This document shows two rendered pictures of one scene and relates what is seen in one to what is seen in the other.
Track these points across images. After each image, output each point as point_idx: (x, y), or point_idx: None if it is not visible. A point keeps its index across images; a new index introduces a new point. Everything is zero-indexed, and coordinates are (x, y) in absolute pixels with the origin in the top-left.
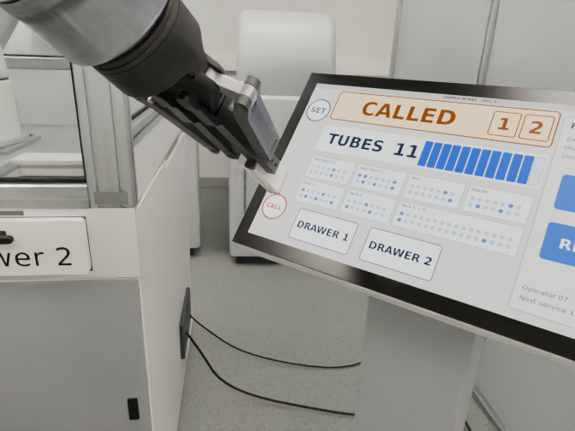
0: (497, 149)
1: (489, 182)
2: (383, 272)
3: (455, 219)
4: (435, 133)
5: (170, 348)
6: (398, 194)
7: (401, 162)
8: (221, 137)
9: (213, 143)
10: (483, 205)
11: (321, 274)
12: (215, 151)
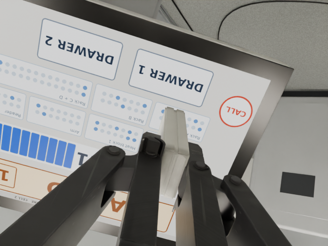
0: (5, 152)
1: (6, 120)
2: (92, 27)
3: (30, 85)
4: (63, 174)
5: None
6: (90, 115)
7: (91, 149)
8: (188, 206)
9: (215, 195)
10: (7, 98)
11: (169, 26)
12: (230, 179)
